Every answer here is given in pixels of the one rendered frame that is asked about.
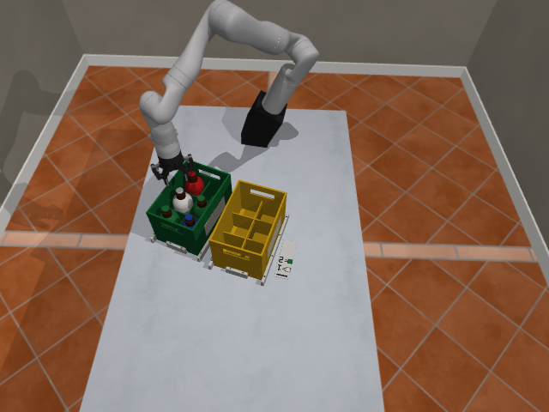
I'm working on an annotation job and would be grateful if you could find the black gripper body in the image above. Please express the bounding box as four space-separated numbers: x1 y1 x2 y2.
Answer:
158 149 184 172

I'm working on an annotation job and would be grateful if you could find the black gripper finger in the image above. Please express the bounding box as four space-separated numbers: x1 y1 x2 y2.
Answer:
175 154 193 181
150 163 171 186

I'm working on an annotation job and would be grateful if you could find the yellow crate with dividers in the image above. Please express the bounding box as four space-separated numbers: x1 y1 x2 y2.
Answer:
208 188 286 280

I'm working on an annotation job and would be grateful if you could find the white paper pick list strip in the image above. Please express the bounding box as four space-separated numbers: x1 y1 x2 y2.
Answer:
274 239 297 280

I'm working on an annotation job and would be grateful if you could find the blue bottle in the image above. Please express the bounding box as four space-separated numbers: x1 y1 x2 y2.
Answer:
182 214 198 229

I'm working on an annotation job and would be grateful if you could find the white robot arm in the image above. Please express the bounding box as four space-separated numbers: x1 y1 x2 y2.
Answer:
139 0 319 159

